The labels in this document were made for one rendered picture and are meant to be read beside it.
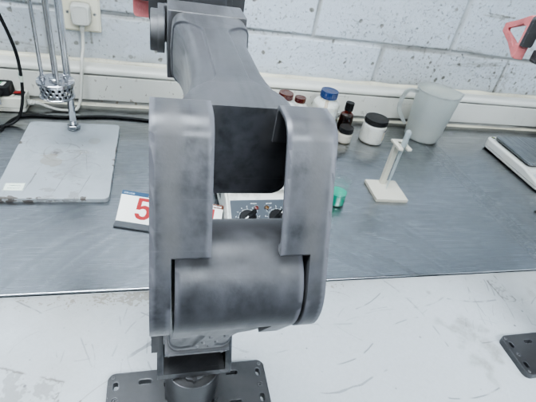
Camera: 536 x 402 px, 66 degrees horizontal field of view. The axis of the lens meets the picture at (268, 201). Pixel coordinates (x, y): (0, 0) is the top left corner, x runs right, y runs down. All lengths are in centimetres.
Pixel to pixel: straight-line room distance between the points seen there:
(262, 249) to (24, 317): 51
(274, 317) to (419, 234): 73
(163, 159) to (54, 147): 84
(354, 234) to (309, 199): 66
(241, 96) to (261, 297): 11
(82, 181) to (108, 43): 43
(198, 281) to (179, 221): 3
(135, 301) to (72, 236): 19
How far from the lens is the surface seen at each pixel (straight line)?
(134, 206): 81
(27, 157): 99
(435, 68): 145
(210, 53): 29
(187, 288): 21
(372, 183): 103
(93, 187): 88
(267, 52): 122
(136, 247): 76
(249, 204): 77
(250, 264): 21
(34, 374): 63
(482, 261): 96
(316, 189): 21
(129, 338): 64
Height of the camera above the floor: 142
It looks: 36 degrees down
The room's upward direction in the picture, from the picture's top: 11 degrees clockwise
